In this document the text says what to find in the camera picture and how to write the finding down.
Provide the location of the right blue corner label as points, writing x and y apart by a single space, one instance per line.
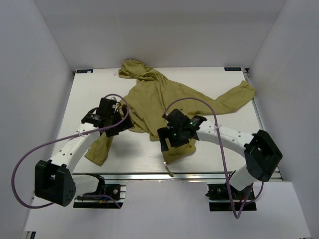
231 69

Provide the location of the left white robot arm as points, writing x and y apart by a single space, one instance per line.
54 179

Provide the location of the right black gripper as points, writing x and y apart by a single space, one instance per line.
165 133

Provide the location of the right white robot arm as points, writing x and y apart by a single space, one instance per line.
261 154

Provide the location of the blue corner label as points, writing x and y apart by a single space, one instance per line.
84 71
231 69

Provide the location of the olive green jacket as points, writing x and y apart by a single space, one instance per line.
210 92

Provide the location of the left blue corner label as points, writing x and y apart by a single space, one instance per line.
84 71

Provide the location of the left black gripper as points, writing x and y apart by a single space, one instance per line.
127 124

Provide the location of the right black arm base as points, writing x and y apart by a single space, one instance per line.
219 199

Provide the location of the aluminium front rail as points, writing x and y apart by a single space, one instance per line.
163 176

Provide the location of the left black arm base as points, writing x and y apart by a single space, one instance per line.
94 191

